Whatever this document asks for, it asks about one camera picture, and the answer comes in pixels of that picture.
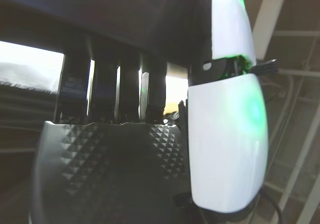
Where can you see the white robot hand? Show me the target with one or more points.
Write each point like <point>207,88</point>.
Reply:
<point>225,134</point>

